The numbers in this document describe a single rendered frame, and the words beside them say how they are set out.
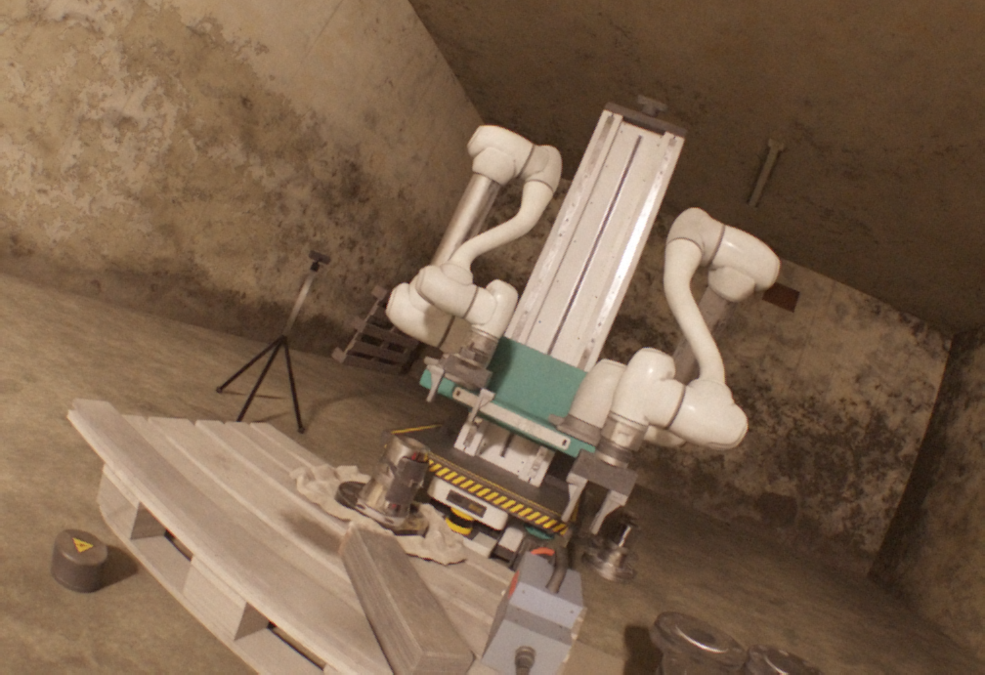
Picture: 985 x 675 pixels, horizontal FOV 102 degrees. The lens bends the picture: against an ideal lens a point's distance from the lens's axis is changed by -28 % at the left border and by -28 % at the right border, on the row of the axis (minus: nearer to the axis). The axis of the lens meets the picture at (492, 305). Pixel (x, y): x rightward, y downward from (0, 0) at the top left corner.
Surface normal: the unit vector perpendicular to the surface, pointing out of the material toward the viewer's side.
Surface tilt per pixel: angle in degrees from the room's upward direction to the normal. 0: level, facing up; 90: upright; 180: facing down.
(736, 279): 132
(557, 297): 90
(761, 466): 90
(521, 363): 90
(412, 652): 90
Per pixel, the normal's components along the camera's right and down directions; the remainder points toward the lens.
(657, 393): -0.02, -0.14
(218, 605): -0.28, -0.20
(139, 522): 0.87, 0.37
